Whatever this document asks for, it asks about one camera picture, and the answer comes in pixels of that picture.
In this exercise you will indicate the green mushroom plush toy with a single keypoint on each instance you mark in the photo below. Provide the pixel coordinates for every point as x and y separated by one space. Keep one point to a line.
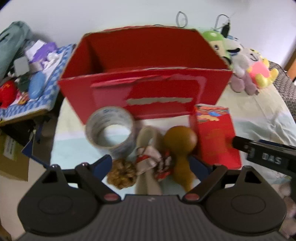
215 42

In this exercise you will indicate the teal cloth bundle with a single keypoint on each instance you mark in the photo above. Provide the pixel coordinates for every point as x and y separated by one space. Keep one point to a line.
12 44

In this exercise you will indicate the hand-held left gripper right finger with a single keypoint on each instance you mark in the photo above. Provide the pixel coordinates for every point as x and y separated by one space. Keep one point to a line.
199 166

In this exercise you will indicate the small grey box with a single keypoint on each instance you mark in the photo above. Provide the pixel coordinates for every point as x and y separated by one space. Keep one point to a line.
21 66

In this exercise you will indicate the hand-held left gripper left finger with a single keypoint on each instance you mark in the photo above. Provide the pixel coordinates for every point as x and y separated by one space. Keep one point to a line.
103 165

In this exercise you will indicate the brown wooden gourd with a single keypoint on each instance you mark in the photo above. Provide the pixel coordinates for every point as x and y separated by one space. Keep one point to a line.
180 141

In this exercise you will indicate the red plush toy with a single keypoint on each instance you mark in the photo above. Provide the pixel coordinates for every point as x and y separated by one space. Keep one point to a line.
8 93

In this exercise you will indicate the dark woven mat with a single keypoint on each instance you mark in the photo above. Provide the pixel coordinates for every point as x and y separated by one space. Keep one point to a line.
285 85

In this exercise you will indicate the blue glasses case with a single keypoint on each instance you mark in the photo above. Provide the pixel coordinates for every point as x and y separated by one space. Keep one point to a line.
37 84

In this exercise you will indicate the brown pinecone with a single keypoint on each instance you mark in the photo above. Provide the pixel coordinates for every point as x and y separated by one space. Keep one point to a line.
121 174

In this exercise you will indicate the clear packing tape roll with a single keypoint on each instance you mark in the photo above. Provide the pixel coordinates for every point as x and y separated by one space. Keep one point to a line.
111 132

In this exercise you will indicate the white plush toy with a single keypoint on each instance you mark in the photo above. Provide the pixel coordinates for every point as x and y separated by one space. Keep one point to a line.
241 67

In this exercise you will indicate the brown cardboard box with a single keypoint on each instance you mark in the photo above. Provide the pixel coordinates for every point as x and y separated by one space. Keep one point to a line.
11 155

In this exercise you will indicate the red white patterned charm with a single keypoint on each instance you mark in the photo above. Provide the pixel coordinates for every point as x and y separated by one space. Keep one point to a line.
152 162

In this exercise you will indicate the red cardboard box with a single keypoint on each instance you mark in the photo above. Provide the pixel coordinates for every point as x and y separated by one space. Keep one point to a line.
143 76

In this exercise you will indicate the pink yellow plush toy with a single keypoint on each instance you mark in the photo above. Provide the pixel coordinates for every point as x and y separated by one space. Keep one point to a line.
261 69

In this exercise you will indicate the purple tissue pack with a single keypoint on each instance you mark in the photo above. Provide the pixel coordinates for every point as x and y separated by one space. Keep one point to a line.
39 52

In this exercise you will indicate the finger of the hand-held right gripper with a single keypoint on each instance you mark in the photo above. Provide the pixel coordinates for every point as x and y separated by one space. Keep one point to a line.
239 143

